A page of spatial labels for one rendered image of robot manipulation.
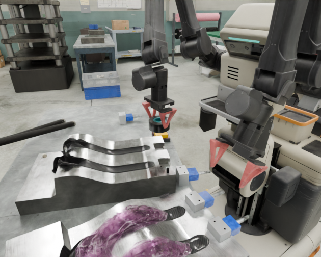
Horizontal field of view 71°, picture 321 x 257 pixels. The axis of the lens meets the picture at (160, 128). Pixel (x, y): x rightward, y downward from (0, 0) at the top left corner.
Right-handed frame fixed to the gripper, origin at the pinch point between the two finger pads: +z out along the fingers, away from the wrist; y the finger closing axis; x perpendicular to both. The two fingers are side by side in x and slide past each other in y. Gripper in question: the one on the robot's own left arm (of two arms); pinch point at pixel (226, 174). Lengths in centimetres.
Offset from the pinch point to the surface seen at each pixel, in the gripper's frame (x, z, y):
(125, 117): 13, 11, -76
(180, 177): 7.9, 13.2, -19.6
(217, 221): 1.0, 12.4, 3.1
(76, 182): -24.1, 22.4, -29.4
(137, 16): 260, -151, -606
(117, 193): -11.6, 23.3, -24.9
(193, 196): 1.7, 12.0, -7.1
